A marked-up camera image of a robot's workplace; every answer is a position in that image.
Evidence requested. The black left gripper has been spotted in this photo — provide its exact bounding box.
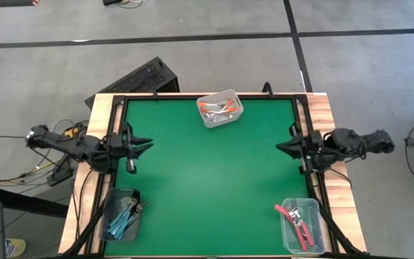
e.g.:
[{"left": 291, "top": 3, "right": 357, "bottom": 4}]
[{"left": 115, "top": 121, "right": 155, "bottom": 175}]

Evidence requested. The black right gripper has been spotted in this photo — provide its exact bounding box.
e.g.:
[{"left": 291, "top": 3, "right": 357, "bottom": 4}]
[{"left": 276, "top": 121, "right": 327, "bottom": 176}]

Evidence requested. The blue utensil handle top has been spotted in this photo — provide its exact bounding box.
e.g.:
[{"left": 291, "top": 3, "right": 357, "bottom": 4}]
[{"left": 120, "top": 192, "right": 143, "bottom": 220}]

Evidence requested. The blue utensil handle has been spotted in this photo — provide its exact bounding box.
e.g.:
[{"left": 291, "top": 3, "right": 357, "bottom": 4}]
[
  {"left": 120, "top": 192, "right": 143, "bottom": 220},
  {"left": 109, "top": 196, "right": 142, "bottom": 235}
]

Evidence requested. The white plastic bin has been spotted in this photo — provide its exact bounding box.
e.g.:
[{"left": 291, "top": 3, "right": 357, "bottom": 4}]
[{"left": 195, "top": 88, "right": 245, "bottom": 130}]

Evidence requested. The black perforated case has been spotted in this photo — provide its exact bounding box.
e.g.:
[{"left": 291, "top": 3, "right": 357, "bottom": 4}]
[{"left": 84, "top": 56, "right": 181, "bottom": 111}]

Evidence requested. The dark smoky plastic bin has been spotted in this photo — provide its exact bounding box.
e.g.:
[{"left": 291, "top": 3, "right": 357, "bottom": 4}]
[{"left": 98, "top": 186, "right": 144, "bottom": 242}]

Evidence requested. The clear plastic bin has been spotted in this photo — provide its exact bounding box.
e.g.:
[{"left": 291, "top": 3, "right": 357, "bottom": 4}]
[{"left": 280, "top": 198, "right": 326, "bottom": 256}]

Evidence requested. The black power strip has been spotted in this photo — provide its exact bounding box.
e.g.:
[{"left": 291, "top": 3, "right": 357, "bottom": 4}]
[{"left": 47, "top": 160, "right": 72, "bottom": 187}]

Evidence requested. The black floor beam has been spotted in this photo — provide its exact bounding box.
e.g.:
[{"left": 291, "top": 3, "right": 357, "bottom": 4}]
[{"left": 0, "top": 185, "right": 70, "bottom": 219}]

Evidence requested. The yellow slipper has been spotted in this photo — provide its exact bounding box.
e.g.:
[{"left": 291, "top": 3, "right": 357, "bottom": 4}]
[{"left": 4, "top": 237, "right": 27, "bottom": 259}]

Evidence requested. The black and orange bar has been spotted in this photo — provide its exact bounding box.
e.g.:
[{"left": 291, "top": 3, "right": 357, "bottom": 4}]
[{"left": 0, "top": 0, "right": 40, "bottom": 8}]

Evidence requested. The yellow cable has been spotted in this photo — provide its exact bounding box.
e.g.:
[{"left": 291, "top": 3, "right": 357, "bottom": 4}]
[{"left": 0, "top": 125, "right": 81, "bottom": 183}]

